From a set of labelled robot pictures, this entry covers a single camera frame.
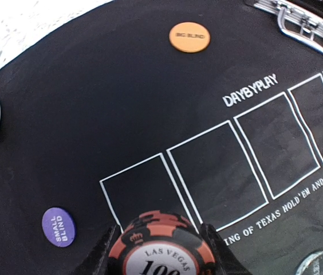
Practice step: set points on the aluminium poker chip case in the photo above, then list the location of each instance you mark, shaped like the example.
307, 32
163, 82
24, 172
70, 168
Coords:
295, 22

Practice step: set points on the orange black 100 chip stack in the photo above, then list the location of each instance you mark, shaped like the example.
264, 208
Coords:
161, 243

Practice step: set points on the black poker table mat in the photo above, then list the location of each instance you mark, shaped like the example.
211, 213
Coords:
105, 119

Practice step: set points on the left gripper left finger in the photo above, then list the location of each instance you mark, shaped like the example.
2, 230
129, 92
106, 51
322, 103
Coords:
96, 262

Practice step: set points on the purple small blind button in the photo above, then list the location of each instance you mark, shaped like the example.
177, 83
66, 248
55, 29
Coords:
58, 227

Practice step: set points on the clear dealer button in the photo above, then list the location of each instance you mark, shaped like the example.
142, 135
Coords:
311, 264

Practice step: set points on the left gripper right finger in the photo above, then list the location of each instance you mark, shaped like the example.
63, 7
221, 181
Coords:
226, 262

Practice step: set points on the floral white tablecloth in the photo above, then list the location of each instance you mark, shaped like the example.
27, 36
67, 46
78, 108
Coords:
24, 23

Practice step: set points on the orange big blind button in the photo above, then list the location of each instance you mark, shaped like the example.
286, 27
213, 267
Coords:
189, 37

